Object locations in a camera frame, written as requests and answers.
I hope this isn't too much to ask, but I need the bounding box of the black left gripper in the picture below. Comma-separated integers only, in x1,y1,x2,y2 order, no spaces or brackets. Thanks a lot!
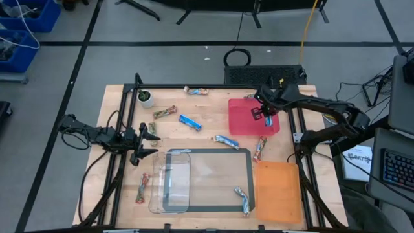
122,122,161,166

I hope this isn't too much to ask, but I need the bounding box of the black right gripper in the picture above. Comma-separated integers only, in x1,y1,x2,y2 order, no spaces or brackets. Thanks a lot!
250,84,290,121

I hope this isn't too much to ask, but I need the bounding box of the red green granola bar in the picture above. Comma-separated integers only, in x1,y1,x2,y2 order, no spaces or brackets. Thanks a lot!
152,105,178,120
135,173,151,204

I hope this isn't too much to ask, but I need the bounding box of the red white granola bar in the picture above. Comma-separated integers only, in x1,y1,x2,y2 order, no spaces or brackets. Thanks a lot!
252,135,268,163

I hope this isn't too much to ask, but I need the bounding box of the blue green granola bar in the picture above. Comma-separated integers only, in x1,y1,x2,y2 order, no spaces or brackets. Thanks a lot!
213,134,241,150

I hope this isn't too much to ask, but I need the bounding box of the blue granola bar orange print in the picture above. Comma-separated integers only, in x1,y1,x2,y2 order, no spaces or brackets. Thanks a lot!
184,85,210,96

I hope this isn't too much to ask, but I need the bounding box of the crumpled blue granola bar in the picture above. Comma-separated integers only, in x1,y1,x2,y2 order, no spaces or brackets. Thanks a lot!
234,186,250,217

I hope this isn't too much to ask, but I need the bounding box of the translucent red plastic bin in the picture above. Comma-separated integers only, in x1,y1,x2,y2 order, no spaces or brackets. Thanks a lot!
228,98,281,136

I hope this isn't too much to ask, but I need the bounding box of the black perforated computer case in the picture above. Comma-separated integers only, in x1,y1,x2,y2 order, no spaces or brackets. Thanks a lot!
223,64,307,87

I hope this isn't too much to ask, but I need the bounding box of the clear plastic bin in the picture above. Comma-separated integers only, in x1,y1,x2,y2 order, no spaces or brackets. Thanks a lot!
147,151,191,214

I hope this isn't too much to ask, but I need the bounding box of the clear mat with black border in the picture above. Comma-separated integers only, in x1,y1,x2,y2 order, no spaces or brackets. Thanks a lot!
162,148,256,213

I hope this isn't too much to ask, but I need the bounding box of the translucent orange plastic bin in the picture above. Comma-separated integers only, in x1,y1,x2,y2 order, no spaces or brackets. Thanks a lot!
256,161,303,224

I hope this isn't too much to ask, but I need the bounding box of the black tripod stand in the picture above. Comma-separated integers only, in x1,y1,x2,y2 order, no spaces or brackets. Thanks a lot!
362,64,394,107

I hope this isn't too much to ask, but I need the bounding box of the white printed booklet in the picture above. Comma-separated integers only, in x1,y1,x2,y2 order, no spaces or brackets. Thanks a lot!
342,144,373,182

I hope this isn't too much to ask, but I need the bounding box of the black partition screen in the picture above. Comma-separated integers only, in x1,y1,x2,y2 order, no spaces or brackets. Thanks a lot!
114,0,331,30

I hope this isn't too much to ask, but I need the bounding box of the grey desk top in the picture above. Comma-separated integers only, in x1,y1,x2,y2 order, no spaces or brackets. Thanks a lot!
387,54,414,136
367,127,414,214

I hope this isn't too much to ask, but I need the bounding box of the black keyboard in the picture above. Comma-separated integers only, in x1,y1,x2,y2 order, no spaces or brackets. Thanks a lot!
381,148,414,192

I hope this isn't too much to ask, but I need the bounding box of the person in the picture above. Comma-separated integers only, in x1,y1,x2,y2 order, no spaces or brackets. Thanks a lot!
338,186,410,233

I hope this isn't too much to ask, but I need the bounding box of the black floor object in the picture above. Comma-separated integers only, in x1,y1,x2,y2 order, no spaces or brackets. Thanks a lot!
0,100,13,128

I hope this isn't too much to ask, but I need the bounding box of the blue plastic storage bin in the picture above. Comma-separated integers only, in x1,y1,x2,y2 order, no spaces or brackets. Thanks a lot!
0,0,61,33
0,29,40,74

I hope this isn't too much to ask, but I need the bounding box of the black aluminium frame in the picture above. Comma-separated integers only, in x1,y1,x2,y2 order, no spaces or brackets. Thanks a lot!
72,72,349,233

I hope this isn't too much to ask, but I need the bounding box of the black looped cable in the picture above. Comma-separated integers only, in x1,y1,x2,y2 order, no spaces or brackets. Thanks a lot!
223,11,252,67

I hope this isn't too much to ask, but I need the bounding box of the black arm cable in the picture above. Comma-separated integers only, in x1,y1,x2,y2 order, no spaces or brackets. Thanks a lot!
77,150,111,224

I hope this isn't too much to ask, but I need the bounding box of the yellow hanging cable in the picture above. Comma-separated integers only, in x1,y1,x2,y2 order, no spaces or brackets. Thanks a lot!
299,0,320,65

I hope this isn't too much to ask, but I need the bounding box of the white cable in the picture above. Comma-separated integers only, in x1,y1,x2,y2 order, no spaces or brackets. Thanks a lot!
0,0,41,50

